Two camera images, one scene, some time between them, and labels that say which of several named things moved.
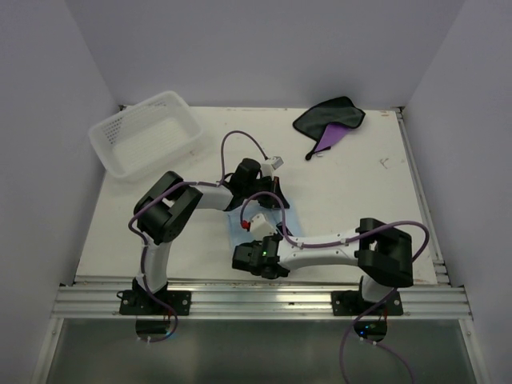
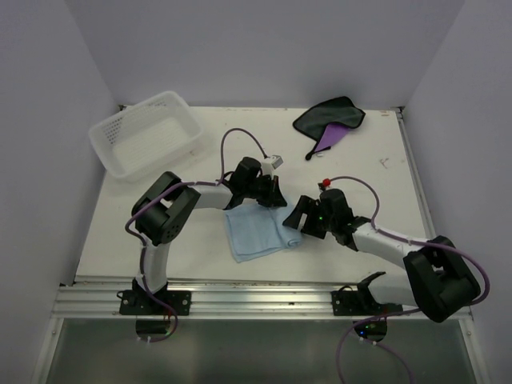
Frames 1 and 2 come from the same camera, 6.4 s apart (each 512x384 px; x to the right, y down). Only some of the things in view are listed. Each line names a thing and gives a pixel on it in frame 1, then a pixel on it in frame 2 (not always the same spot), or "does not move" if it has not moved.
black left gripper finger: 277,190 does not move
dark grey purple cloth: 327,122 does not move
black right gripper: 256,242 → 307,206
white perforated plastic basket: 142,134 does not move
